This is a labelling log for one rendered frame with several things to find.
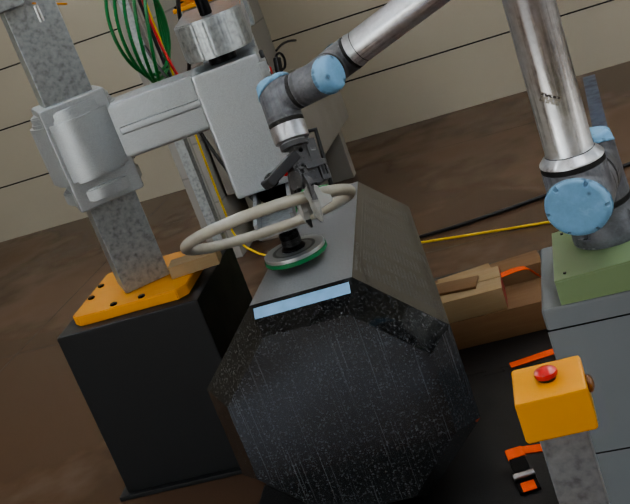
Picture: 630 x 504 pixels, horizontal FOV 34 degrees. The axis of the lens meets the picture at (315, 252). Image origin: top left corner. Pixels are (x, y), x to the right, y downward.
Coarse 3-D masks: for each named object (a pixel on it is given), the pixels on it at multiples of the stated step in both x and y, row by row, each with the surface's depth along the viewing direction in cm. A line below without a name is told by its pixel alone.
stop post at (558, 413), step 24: (576, 360) 172; (528, 384) 170; (552, 384) 167; (576, 384) 165; (528, 408) 165; (552, 408) 165; (576, 408) 164; (528, 432) 167; (552, 432) 166; (576, 432) 166; (552, 456) 170; (576, 456) 170; (552, 480) 172; (576, 480) 172; (600, 480) 171
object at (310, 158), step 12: (288, 144) 248; (300, 144) 250; (312, 144) 252; (312, 156) 251; (300, 168) 247; (312, 168) 250; (324, 168) 251; (288, 180) 253; (300, 180) 247; (324, 180) 250
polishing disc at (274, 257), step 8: (304, 240) 345; (312, 240) 342; (320, 240) 340; (280, 248) 346; (304, 248) 337; (312, 248) 335; (272, 256) 341; (280, 256) 338; (288, 256) 335; (296, 256) 333; (304, 256) 332; (272, 264) 336; (280, 264) 334
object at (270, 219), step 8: (288, 184) 326; (288, 192) 315; (256, 200) 320; (288, 208) 315; (264, 216) 316; (272, 216) 312; (280, 216) 309; (288, 216) 305; (256, 224) 291; (264, 224) 306; (280, 232) 292
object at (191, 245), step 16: (336, 192) 255; (352, 192) 264; (256, 208) 246; (272, 208) 246; (336, 208) 283; (224, 224) 248; (240, 224) 247; (272, 224) 292; (288, 224) 291; (192, 240) 255; (224, 240) 287; (240, 240) 289
